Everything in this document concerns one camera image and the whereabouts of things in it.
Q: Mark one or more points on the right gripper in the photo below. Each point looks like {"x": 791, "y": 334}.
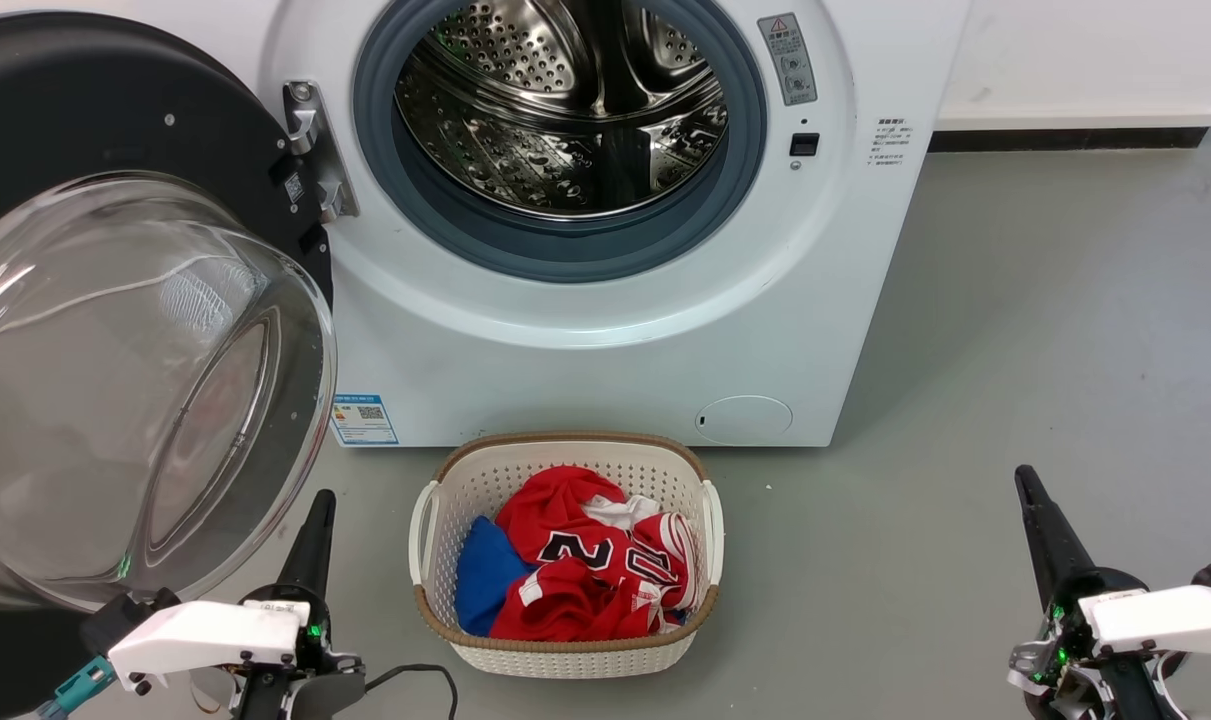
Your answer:
{"x": 1065, "y": 620}

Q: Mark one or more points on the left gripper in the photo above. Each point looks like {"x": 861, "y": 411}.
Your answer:
{"x": 315, "y": 640}

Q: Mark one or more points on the black round glass washer door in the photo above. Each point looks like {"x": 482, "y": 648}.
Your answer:
{"x": 115, "y": 100}

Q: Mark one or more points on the white front-load washing machine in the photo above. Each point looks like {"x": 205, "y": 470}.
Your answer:
{"x": 565, "y": 390}

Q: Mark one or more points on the metal door hinge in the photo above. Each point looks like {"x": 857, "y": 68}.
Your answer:
{"x": 315, "y": 140}

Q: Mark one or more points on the blue energy label sticker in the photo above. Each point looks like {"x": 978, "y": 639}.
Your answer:
{"x": 365, "y": 420}

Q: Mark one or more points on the blue cloth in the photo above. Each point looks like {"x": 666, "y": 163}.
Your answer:
{"x": 485, "y": 575}

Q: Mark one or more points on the black left wrist connector block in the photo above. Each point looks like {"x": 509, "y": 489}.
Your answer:
{"x": 110, "y": 620}

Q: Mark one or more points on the red basketball jersey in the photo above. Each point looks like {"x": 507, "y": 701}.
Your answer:
{"x": 555, "y": 505}

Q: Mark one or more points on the white plastic laundry basket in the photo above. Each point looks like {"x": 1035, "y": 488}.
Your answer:
{"x": 565, "y": 660}

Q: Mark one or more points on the white garment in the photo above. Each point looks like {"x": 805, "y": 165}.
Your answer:
{"x": 615, "y": 513}

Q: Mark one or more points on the round white filter cover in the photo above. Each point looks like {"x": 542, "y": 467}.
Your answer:
{"x": 745, "y": 420}

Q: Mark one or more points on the small printed text sticker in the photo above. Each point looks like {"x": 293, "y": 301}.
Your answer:
{"x": 889, "y": 140}

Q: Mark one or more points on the grey warning sticker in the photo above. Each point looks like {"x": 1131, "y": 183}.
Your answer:
{"x": 789, "y": 60}

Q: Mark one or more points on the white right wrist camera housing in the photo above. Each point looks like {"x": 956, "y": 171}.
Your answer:
{"x": 1165, "y": 615}

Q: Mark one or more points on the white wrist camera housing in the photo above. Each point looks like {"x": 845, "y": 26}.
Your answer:
{"x": 1165, "y": 615}
{"x": 205, "y": 635}

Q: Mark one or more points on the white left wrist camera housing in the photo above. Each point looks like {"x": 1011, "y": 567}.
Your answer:
{"x": 205, "y": 635}

